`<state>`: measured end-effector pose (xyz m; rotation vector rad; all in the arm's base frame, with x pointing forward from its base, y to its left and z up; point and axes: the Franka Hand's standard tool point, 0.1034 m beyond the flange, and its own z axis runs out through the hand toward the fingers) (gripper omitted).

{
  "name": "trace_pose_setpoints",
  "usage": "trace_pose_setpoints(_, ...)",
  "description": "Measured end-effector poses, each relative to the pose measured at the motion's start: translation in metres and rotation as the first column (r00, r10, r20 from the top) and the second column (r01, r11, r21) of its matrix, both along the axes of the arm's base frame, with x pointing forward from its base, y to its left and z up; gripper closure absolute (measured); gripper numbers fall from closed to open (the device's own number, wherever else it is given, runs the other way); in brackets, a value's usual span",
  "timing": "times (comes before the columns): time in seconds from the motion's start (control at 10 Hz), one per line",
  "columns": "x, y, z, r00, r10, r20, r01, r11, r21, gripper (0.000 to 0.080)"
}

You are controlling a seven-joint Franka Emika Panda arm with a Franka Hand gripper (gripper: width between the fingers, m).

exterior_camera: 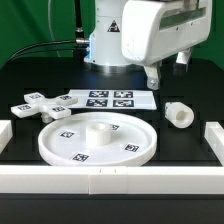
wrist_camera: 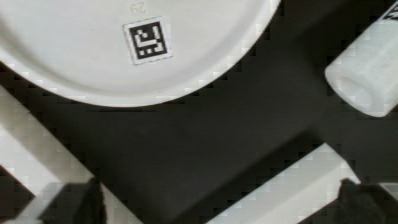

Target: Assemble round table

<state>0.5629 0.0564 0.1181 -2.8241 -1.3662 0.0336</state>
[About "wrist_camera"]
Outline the white cylindrical table leg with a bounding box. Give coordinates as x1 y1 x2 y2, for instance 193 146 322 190
324 3 398 118

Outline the white round table top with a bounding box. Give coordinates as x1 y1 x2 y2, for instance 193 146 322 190
0 0 281 107

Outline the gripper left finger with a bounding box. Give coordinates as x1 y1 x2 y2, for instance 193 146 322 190
40 178 107 224

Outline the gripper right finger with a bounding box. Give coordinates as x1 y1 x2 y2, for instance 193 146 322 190
338 179 398 224

